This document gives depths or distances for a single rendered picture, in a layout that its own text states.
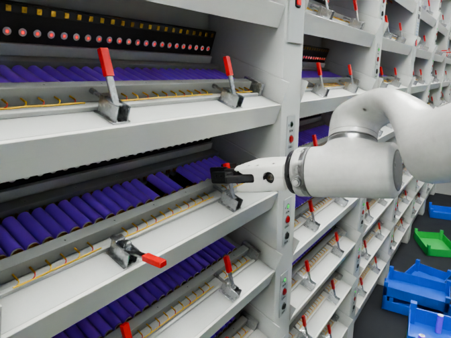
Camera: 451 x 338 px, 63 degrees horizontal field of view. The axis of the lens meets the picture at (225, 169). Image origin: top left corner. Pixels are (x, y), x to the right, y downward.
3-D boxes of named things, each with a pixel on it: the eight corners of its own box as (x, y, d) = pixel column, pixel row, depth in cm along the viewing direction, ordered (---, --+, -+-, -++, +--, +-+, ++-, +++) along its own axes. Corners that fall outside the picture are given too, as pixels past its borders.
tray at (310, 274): (351, 251, 152) (366, 224, 146) (283, 332, 105) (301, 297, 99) (309, 224, 161) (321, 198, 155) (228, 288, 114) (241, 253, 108)
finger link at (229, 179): (231, 186, 62) (221, 182, 68) (272, 178, 65) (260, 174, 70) (231, 179, 62) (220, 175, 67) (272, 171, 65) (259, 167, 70)
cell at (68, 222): (55, 211, 57) (80, 234, 54) (43, 214, 56) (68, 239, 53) (56, 201, 56) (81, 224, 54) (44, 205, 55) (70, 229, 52)
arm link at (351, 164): (307, 133, 60) (300, 188, 58) (394, 127, 52) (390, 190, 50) (326, 152, 66) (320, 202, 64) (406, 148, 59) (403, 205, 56)
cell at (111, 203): (99, 196, 64) (124, 216, 61) (90, 200, 62) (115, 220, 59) (101, 188, 63) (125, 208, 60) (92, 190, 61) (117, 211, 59)
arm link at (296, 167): (304, 203, 59) (287, 202, 61) (325, 190, 66) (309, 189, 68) (298, 151, 58) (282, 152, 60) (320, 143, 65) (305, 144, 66)
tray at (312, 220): (355, 205, 147) (371, 176, 141) (286, 268, 100) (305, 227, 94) (311, 180, 156) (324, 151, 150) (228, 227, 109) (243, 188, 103)
